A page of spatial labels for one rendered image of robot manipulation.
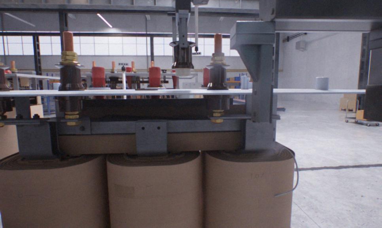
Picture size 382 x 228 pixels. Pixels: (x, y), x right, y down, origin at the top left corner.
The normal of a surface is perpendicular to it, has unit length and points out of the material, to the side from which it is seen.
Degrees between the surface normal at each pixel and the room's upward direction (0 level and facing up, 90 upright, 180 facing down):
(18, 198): 90
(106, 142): 90
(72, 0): 90
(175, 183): 90
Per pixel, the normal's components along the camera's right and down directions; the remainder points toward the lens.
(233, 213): -0.25, 0.11
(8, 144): 0.46, 0.09
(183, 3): 0.08, 0.11
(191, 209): 0.73, 0.07
